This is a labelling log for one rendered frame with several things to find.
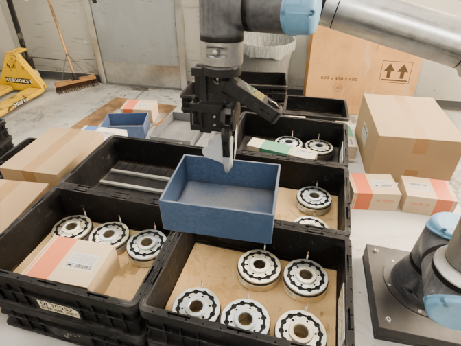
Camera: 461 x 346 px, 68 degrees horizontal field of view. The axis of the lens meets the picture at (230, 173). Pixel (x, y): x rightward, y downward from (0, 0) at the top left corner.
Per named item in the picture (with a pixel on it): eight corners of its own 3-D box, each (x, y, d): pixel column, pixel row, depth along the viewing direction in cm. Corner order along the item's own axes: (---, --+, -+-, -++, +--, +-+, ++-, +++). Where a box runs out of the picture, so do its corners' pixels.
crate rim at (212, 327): (349, 244, 82) (351, 236, 80) (352, 371, 58) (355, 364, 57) (190, 214, 90) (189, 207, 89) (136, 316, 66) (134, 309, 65)
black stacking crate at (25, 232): (191, 241, 95) (188, 209, 89) (143, 342, 72) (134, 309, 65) (67, 216, 104) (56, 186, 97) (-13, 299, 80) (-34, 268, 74)
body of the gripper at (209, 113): (202, 119, 71) (200, 59, 65) (243, 123, 70) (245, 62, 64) (190, 134, 65) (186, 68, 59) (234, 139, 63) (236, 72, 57)
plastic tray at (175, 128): (191, 151, 155) (190, 141, 152) (150, 145, 159) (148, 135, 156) (209, 124, 176) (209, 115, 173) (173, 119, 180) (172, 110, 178)
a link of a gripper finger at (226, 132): (225, 150, 69) (226, 108, 65) (233, 150, 69) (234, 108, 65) (219, 160, 65) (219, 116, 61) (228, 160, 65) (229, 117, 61)
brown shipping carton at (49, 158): (69, 211, 122) (56, 174, 113) (15, 203, 125) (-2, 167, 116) (110, 165, 146) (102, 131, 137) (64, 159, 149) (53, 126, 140)
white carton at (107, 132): (75, 156, 152) (70, 138, 147) (90, 142, 161) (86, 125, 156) (117, 161, 148) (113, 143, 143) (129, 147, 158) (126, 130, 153)
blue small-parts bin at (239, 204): (278, 191, 72) (280, 164, 68) (271, 244, 61) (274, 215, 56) (186, 180, 76) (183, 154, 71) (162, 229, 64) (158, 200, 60)
